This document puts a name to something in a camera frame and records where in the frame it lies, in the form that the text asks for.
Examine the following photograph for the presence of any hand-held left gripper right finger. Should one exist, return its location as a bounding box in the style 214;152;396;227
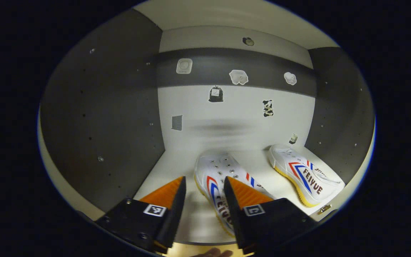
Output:
223;176;318;255

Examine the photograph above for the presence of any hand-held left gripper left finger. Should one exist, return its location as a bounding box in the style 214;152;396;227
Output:
95;176;187;255

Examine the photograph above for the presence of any white canvas shoe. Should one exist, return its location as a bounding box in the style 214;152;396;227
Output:
194;153;277;237
268;143;346;208

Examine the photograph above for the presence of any white shoe cabinet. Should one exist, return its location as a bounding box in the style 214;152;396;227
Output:
38;0;376;247

